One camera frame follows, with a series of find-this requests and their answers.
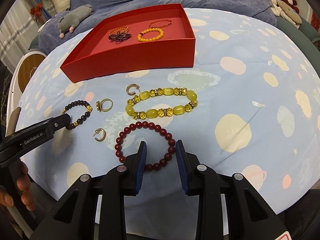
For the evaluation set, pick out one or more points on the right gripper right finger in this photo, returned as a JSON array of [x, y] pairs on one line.
[[248, 215]]

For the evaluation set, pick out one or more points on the brown paper bag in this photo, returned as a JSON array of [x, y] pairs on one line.
[[13, 121]]

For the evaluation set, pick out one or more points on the red bow curtain tie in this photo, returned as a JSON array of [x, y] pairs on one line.
[[37, 12]]

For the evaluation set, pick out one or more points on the rose gold thin bangle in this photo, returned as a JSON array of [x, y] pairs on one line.
[[161, 23]]

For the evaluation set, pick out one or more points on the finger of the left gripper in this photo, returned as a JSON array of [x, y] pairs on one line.
[[25, 140]]

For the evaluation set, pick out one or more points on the gold hoop earring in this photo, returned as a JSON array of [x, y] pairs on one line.
[[132, 88], [99, 135]]

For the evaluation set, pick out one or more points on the round wooden white device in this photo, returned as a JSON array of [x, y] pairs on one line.
[[25, 69]]

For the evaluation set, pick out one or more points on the person's left hand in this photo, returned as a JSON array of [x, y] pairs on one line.
[[23, 184]]

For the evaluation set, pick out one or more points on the gold chain bangle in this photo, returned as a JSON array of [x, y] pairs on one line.
[[123, 29]]

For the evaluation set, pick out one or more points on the gold ring red stone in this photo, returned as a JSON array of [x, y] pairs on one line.
[[104, 105]]

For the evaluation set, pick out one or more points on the beige cookie plush toy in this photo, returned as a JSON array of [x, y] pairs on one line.
[[281, 9]]

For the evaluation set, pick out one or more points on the purple garnet bead strand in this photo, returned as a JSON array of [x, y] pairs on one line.
[[119, 36]]

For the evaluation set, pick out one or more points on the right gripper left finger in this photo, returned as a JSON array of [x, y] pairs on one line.
[[73, 216]]

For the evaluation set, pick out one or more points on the grey mouse plush toy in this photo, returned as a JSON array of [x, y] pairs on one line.
[[69, 22]]

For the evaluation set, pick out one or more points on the blue planet print sheet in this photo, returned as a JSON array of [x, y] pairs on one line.
[[258, 111]]

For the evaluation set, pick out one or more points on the red cardboard box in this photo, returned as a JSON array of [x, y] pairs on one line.
[[170, 47]]

